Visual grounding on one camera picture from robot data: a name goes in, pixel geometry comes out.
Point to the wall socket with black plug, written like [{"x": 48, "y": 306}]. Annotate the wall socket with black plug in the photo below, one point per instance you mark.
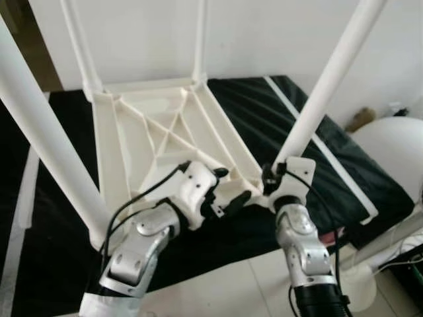
[{"x": 399, "y": 109}]

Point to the pink item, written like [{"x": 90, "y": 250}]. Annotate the pink item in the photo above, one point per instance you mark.
[{"x": 330, "y": 236}]

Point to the white standing fan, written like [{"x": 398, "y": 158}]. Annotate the white standing fan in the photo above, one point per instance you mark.
[{"x": 396, "y": 152}]

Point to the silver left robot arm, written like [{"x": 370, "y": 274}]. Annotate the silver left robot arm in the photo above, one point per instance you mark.
[{"x": 139, "y": 247}]

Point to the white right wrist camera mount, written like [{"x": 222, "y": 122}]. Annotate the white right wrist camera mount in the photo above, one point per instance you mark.
[{"x": 297, "y": 175}]

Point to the brown plush object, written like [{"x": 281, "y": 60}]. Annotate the brown plush object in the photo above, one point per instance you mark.
[{"x": 360, "y": 120}]

